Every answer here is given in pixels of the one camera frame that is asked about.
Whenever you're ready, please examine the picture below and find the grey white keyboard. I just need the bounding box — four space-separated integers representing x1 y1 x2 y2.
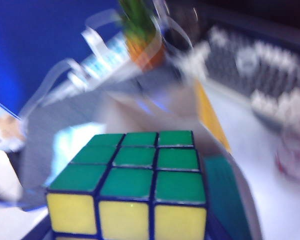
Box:
204 23 300 131

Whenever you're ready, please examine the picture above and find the Rubik's cube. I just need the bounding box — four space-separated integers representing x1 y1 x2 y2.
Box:
44 130 209 240

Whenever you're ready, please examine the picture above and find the blue white wet wipes pack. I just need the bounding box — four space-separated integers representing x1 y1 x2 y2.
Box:
69 31 132 88

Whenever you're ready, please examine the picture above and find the toy pineapple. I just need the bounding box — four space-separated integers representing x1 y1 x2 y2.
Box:
117 0 167 72

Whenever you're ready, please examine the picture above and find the red white clear cup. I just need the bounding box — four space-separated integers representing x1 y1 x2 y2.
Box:
274 122 300 182

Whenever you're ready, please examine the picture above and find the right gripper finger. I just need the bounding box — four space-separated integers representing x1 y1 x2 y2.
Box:
203 154 252 240

